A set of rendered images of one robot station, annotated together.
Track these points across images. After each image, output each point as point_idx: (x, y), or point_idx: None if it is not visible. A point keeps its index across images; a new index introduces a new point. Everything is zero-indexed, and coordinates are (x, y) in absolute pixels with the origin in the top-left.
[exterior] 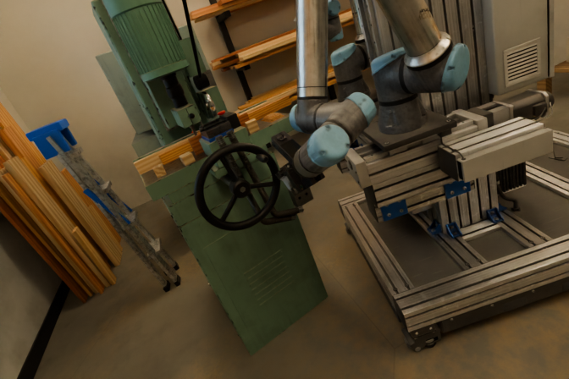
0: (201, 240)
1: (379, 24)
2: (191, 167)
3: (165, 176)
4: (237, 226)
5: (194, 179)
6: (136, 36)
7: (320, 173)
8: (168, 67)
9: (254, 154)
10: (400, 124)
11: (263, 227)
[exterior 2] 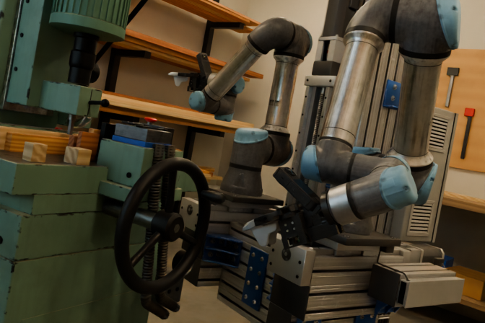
0: (26, 303)
1: None
2: (83, 171)
3: (47, 164)
4: (143, 283)
5: (76, 192)
6: None
7: (359, 219)
8: (114, 27)
9: (175, 193)
10: (355, 223)
11: (107, 321)
